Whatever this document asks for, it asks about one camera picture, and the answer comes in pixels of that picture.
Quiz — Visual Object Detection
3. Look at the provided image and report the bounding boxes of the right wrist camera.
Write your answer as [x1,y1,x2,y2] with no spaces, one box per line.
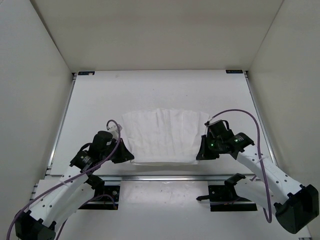
[204,120,215,130]

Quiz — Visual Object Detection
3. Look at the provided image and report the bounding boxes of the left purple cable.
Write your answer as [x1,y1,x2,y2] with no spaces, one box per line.
[6,119,123,240]

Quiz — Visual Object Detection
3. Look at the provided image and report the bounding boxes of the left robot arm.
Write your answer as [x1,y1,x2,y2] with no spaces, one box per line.
[11,125,134,240]

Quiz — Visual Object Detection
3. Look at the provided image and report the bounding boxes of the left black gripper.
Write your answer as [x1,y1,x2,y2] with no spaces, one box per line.
[102,135,134,162]

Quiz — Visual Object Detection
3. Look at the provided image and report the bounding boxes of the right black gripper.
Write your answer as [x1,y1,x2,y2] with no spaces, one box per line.
[197,134,223,161]

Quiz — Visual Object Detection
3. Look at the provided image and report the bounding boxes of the left blue corner label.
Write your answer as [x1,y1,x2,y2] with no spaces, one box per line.
[77,71,95,76]

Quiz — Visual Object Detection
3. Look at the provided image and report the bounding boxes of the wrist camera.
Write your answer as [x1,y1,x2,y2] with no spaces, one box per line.
[106,124,122,139]
[204,120,215,130]

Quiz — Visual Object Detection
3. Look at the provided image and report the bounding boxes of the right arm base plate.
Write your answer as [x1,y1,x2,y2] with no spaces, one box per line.
[196,173,258,212]

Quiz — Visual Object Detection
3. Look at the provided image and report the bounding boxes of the aluminium rail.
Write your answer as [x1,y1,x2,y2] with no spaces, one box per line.
[99,174,253,182]

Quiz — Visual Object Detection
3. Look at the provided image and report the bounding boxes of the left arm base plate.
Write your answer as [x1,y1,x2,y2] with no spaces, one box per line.
[79,175,121,211]

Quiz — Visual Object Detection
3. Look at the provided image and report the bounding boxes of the right blue corner label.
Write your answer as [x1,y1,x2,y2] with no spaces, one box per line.
[225,69,243,74]

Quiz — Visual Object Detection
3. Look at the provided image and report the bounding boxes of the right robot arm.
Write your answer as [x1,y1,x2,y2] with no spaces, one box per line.
[196,120,320,234]

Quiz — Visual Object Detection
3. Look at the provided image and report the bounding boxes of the white pleated skirt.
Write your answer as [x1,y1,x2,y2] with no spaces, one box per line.
[122,108,210,165]

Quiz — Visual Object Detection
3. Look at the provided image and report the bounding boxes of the blue corner label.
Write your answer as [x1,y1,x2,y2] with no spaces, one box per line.
[77,71,95,76]
[225,69,243,74]

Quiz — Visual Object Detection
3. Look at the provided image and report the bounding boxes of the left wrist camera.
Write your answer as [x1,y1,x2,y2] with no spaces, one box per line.
[106,124,122,139]

